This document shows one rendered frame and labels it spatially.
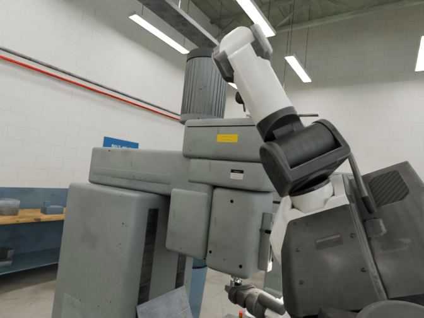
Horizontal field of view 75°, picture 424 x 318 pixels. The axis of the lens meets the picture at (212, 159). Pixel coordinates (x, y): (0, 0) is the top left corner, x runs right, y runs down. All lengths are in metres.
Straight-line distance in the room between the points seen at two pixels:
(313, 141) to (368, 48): 7.76
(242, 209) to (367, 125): 6.82
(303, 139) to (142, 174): 0.89
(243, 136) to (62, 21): 4.93
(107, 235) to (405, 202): 1.08
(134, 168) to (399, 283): 1.12
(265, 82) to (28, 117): 4.69
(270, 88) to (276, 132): 0.09
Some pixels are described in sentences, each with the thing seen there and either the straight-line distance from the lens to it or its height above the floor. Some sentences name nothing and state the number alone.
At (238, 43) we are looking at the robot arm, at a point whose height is 1.97.
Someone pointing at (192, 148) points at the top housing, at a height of 1.77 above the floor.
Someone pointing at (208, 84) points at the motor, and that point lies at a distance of 1.22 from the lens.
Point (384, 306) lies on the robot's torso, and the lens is 0.34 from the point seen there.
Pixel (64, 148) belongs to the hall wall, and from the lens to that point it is 5.33.
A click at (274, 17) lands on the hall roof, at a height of 6.20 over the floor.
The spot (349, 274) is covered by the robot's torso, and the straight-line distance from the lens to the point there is 0.49.
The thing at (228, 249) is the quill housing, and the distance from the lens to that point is 1.06.
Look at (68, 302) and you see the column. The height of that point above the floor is 1.02.
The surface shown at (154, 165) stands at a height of 1.68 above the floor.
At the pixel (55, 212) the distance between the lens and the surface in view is 4.66.
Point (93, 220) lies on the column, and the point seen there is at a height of 1.41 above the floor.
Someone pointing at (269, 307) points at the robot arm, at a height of 1.27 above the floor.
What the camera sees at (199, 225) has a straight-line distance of 1.09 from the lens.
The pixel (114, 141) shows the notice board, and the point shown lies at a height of 2.15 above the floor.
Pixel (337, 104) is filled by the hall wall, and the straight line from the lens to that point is 7.92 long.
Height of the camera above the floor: 1.66
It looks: 4 degrees up
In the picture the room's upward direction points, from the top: 6 degrees clockwise
